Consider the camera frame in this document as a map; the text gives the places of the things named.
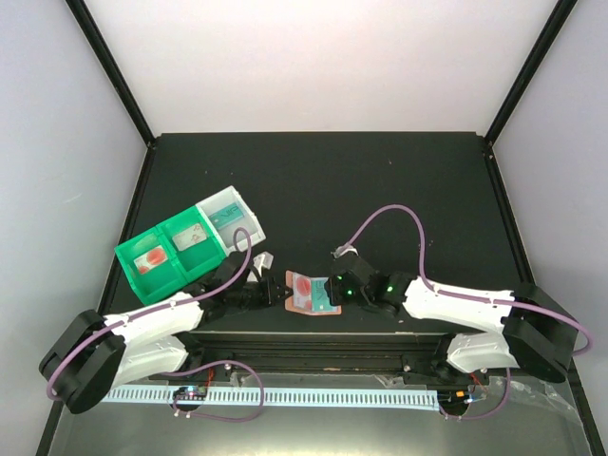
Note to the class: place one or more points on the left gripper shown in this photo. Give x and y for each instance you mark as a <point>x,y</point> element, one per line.
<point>270,294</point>

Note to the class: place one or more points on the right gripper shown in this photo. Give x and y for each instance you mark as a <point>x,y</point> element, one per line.
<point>335,294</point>

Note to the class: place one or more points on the pink leather card holder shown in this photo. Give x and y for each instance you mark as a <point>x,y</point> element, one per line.
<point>294,309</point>

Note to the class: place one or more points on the teal chip credit card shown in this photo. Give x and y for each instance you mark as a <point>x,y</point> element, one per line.
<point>321,303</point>

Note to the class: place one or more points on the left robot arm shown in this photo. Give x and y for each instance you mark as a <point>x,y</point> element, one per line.
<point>98,353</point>

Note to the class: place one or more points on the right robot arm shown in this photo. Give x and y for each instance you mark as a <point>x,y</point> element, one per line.
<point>524,329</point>

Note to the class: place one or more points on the red circle card in holder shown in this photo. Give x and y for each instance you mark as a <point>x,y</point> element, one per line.
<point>303,291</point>

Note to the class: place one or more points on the teal card in bin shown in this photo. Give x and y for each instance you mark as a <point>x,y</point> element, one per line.
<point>227,216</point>

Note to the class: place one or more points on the grey card in bin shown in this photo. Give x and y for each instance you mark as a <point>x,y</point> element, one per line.
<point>189,237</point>

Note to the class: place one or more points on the red circle card in bin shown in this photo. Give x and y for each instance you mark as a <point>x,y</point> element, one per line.
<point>150,260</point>

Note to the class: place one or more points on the white plastic bin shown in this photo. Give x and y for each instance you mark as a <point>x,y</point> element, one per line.
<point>221,199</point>

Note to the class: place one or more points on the green plastic bin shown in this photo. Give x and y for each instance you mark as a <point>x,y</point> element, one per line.
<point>181,268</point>

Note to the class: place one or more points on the small circuit board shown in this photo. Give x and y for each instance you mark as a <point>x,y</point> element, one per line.
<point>190,393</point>

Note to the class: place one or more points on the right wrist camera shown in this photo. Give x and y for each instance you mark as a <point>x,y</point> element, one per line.
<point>343,250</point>

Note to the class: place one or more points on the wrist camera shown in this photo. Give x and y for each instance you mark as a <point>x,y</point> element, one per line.
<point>343,250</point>
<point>263,261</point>

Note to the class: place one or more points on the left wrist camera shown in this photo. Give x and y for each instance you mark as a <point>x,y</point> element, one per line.
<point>263,261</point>

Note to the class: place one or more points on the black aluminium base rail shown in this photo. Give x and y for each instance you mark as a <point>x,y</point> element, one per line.
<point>411,355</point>

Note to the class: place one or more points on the white slotted cable duct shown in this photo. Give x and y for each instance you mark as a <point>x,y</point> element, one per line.
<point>281,397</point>

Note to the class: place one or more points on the right black frame post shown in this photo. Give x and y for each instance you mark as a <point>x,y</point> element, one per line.
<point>533,61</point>

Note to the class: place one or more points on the black frame post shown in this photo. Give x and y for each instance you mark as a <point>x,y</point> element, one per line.
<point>85,20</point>
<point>533,61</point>

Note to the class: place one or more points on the left black frame post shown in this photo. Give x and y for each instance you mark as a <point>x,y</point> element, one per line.
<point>85,20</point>

